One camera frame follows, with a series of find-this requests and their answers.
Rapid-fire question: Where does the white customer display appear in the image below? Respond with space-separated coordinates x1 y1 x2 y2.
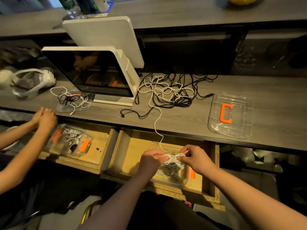
62 16 145 69

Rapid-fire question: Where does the person's right forearm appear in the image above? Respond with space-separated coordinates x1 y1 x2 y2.
204 165 307 230

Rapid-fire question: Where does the wooden drawer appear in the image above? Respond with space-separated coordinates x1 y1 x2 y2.
101 129 226 212
38 119 120 176

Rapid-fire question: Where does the another person's forearm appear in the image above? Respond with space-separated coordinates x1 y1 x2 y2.
0 123 37 151
0 129 51 195

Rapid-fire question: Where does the person's left forearm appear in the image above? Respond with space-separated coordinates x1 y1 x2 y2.
79 170 157 230

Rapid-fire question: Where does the person's left hand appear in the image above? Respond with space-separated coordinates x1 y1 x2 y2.
138 150 170 180

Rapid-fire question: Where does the black cable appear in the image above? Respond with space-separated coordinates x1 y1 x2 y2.
120 107 155 119

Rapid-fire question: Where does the black thermos bottle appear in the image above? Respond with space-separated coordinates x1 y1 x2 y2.
74 0 99 15

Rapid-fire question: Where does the clear plastic water bottle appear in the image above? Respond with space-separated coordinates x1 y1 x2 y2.
58 0 83 19

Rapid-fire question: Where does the white headset device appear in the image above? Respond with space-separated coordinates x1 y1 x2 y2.
0 68 57 100

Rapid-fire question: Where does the grey wooden bar counter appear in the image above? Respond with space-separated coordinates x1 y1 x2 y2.
0 0 307 38

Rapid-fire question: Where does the bundle of black cables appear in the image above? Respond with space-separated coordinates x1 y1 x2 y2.
139 72 219 110

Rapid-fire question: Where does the person's right hand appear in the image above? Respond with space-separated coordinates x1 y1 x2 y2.
180 144 218 177

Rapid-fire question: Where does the blue white notebook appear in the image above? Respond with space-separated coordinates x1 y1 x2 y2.
67 1 114 20

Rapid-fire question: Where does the pile of white containers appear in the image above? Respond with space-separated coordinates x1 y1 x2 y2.
221 146 285 173

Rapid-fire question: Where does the white touchscreen monitor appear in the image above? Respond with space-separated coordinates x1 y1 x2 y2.
41 46 141 107

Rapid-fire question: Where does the white paper coffee cup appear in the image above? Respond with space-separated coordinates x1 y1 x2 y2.
91 0 111 13

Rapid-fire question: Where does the yellow woven basket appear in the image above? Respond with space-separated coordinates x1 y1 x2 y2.
225 0 264 7

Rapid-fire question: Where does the clear container drawer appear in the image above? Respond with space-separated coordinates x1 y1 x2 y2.
48 123 93 158
153 153 198 186

